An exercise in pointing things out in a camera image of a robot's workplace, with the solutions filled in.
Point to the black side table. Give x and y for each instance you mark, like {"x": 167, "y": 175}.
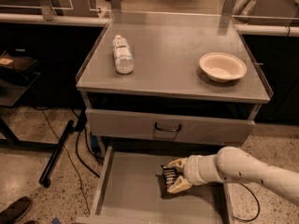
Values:
{"x": 12, "y": 89}

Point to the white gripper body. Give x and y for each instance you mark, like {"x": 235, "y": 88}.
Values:
{"x": 192, "y": 170}

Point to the grey open middle drawer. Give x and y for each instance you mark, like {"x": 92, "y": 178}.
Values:
{"x": 131, "y": 190}

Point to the black rxbar chocolate bar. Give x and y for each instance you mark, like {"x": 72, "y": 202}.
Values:
{"x": 170, "y": 175}

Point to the grey horizontal rail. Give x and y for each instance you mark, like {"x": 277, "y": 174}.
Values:
{"x": 58, "y": 20}

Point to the grey top drawer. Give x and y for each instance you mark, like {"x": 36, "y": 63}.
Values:
{"x": 197, "y": 130}

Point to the black stand leg with wheel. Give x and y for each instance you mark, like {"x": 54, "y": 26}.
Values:
{"x": 44, "y": 180}

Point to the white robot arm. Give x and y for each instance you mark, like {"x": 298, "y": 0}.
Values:
{"x": 233, "y": 165}

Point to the black drawer handle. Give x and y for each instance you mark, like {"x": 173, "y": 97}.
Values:
{"x": 168, "y": 130}

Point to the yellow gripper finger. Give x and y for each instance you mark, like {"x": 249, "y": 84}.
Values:
{"x": 179, "y": 185}
{"x": 178, "y": 163}

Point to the white paper bowl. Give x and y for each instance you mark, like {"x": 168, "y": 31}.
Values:
{"x": 222, "y": 67}

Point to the grey metal drawer cabinet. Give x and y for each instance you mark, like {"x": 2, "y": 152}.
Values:
{"x": 167, "y": 79}

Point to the dark box on table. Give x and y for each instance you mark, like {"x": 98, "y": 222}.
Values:
{"x": 16, "y": 63}

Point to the clear plastic water bottle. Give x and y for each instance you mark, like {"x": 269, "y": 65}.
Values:
{"x": 122, "y": 54}

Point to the dark shoe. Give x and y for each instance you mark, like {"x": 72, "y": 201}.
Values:
{"x": 16, "y": 210}

